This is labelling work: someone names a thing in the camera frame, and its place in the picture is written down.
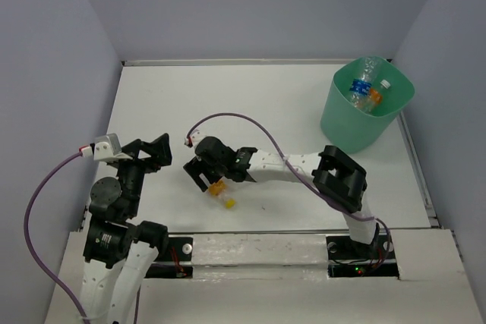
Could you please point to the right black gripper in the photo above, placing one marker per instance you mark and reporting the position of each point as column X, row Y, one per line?
column 194, row 167

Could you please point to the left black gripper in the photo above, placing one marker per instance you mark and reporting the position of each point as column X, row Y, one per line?
column 159, row 148

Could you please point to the yellow cap orange label bottle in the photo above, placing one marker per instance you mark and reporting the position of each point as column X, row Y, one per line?
column 220, row 192

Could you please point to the blue label clear bottle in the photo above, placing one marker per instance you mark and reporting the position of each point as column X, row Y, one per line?
column 366, row 73

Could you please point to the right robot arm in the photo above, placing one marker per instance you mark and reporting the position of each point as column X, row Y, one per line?
column 331, row 174

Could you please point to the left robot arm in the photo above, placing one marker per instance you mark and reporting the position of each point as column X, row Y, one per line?
column 118, row 254

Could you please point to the green plastic bin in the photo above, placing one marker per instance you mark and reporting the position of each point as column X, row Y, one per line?
column 350, row 128

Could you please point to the white foam strip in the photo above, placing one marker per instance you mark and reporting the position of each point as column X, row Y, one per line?
column 217, row 257

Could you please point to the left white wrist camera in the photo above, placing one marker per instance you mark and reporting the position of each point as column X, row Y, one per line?
column 107, row 148

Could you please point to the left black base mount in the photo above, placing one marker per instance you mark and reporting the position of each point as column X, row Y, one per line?
column 176, row 261

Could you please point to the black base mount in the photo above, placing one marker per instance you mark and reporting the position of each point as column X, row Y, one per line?
column 349, row 259
column 176, row 261

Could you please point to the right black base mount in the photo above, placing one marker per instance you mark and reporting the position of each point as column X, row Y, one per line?
column 349, row 259

